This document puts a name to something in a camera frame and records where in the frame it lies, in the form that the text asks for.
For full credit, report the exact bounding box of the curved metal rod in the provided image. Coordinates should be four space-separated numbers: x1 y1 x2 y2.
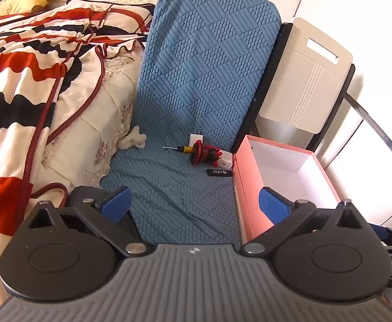
345 92 392 175

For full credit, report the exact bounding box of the yellow pillow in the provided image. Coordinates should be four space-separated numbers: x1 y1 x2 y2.
0 0 67 22

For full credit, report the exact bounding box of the small white plush toy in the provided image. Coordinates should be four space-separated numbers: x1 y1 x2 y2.
119 126 147 150

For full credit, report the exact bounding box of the blue textured sofa cover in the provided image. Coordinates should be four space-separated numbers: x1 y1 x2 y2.
100 0 282 245

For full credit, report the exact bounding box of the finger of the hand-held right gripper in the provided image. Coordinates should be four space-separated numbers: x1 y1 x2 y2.
367 223 392 264

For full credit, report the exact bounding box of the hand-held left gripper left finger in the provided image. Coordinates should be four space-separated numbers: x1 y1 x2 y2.
28 186 150 257

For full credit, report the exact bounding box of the beige plastic folding panel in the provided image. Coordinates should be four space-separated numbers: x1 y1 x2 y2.
258 17 354 135

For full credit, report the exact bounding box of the red black toy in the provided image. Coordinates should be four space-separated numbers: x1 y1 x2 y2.
190 141 223 166

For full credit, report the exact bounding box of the white charger adapter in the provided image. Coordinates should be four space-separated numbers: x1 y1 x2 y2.
189 131 205 148
216 151 234 168

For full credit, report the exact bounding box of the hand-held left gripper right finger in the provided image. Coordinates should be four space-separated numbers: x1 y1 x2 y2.
241 187 368 256

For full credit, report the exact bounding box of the yellow handled screwdriver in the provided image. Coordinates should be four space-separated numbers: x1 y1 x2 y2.
162 145 195 153

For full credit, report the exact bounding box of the pink cardboard box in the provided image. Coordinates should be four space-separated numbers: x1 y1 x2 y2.
232 135 342 240

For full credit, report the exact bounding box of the red white black striped blanket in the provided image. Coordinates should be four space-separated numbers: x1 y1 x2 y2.
0 0 156 239

